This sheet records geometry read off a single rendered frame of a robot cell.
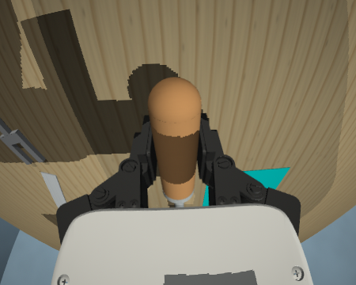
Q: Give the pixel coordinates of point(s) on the teal square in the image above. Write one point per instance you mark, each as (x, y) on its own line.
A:
(268, 177)

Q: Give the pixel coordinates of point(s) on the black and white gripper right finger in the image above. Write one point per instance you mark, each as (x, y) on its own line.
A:
(227, 184)

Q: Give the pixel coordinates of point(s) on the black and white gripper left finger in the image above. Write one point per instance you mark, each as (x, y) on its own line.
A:
(125, 189)

